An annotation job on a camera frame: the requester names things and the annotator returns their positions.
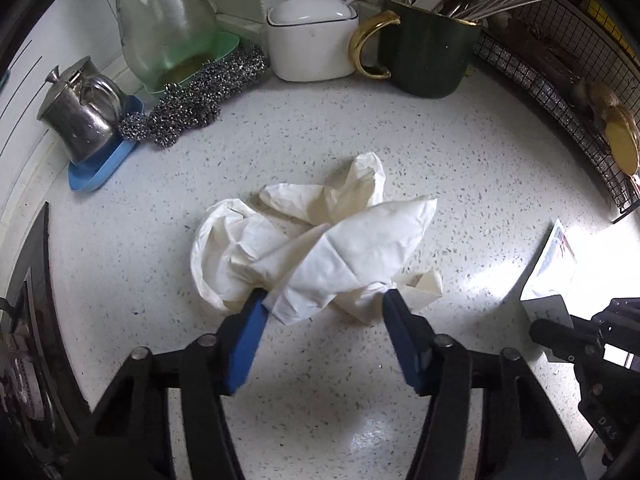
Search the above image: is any small white card packet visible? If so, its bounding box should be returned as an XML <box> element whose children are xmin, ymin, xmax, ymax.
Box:
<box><xmin>520</xmin><ymin>220</ymin><xmax>579</xmax><ymax>328</ymax></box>

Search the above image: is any white rubber glove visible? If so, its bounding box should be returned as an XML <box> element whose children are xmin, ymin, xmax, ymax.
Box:
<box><xmin>190</xmin><ymin>152</ymin><xmax>442</xmax><ymax>325</ymax></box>

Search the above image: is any ginger root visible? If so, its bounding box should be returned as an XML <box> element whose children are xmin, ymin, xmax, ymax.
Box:
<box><xmin>573</xmin><ymin>79</ymin><xmax>639</xmax><ymax>177</ymax></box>

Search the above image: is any black gas stove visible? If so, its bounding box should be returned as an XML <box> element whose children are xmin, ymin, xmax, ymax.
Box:
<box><xmin>1</xmin><ymin>205</ymin><xmax>90</xmax><ymax>479</ymax></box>

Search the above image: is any blue saucer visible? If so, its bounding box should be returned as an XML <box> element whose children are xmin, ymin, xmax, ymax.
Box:
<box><xmin>67</xmin><ymin>94</ymin><xmax>147</xmax><ymax>194</ymax></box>

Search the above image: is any steel wool scrubber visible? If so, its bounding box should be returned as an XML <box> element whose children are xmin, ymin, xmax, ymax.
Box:
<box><xmin>118</xmin><ymin>44</ymin><xmax>270</xmax><ymax>148</ymax></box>

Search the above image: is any stainless steel teapot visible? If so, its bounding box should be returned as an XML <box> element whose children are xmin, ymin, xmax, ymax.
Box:
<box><xmin>37</xmin><ymin>56</ymin><xmax>128</xmax><ymax>165</ymax></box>

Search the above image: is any dark green utensil mug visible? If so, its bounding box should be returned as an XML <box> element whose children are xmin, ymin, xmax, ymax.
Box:
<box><xmin>348</xmin><ymin>0</ymin><xmax>482</xmax><ymax>99</ymax></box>

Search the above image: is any white ceramic sugar pot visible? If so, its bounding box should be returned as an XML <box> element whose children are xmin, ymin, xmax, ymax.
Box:
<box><xmin>266</xmin><ymin>0</ymin><xmax>359</xmax><ymax>82</ymax></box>

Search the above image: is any glass carafe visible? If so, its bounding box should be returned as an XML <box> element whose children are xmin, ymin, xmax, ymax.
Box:
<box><xmin>116</xmin><ymin>0</ymin><xmax>219</xmax><ymax>92</ymax></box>

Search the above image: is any black wire rack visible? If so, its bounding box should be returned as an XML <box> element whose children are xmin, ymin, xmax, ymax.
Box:
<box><xmin>474</xmin><ymin>0</ymin><xmax>639</xmax><ymax>218</ymax></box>

